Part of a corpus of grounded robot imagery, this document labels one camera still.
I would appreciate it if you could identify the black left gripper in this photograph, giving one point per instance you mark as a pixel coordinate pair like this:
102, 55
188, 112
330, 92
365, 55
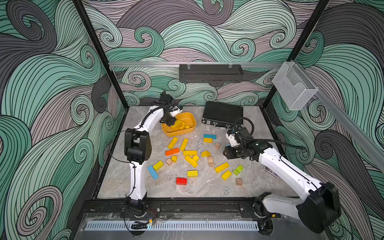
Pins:
171, 122

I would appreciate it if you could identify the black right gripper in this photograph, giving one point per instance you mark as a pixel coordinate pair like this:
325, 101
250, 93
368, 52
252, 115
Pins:
228, 154

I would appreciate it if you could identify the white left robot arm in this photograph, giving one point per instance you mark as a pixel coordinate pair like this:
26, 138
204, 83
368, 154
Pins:
138, 147

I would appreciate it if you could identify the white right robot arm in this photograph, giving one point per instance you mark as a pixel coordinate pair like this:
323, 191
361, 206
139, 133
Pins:
317, 205

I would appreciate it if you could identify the orange plastic tub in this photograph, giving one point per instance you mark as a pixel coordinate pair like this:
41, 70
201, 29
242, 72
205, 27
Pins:
185, 124

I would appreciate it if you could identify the playing card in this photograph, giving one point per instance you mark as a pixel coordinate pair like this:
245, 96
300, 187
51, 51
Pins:
271, 172

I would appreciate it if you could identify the green arch block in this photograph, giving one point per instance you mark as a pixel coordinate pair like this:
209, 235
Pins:
238, 170

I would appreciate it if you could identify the yellow long block centre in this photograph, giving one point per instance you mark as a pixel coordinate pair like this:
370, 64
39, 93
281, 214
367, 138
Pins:
184, 145

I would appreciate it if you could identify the orange rectangular block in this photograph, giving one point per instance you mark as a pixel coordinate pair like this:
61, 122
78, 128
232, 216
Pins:
172, 152

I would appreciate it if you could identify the yellow long block right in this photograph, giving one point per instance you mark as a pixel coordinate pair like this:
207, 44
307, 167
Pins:
222, 167

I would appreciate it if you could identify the natural wood cube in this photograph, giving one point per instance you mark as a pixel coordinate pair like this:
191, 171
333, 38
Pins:
169, 162
239, 181

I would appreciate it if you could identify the natural wood square block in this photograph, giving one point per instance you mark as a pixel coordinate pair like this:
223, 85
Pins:
217, 145

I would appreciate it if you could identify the yellow flat block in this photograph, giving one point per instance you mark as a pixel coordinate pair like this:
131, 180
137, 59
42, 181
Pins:
190, 153

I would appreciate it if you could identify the natural wood cube left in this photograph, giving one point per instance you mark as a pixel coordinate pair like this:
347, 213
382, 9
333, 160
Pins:
169, 162

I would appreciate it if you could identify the yellow block under teal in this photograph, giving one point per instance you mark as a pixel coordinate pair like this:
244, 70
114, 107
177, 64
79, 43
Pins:
207, 140

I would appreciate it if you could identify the black electronics box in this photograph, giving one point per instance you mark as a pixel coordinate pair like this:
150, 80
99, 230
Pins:
221, 115

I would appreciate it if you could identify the yellow green block left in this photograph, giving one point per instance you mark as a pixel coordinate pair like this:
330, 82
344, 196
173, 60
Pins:
158, 165

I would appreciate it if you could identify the diagonal yellow long block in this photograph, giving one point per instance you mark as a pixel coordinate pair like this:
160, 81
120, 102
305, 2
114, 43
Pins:
191, 161

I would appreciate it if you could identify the blue long block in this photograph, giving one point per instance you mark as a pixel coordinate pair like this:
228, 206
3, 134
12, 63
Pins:
153, 172

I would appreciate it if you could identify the black wall tray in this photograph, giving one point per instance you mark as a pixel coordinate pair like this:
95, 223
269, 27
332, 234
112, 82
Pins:
210, 73

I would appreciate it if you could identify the clear plastic wall holder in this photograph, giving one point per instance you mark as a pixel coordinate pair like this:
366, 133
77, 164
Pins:
294, 85

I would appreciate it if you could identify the white cable duct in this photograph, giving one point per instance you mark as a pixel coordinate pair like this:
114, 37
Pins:
206, 225

